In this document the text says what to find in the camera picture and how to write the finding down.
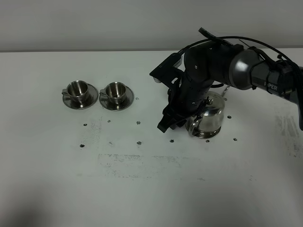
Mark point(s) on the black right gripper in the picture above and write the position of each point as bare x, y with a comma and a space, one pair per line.
184, 103

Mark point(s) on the stainless steel teapot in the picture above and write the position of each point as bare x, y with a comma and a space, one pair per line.
211, 117

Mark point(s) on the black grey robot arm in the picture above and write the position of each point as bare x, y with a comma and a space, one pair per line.
190, 75

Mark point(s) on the right steel teacup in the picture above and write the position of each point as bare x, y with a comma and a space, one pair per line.
114, 93

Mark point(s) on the steel teacup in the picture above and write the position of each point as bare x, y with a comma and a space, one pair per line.
77, 91
114, 93

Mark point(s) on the right steel saucer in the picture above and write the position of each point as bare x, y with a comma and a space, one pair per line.
105, 103

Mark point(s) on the steel saucer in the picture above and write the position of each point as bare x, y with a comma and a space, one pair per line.
92, 99
105, 103

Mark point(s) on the left steel saucer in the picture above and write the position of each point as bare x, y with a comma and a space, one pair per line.
92, 99

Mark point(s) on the left steel teacup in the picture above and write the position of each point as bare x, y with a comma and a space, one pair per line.
77, 91

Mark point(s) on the steel teapot base plate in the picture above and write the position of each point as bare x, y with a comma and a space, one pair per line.
205, 134

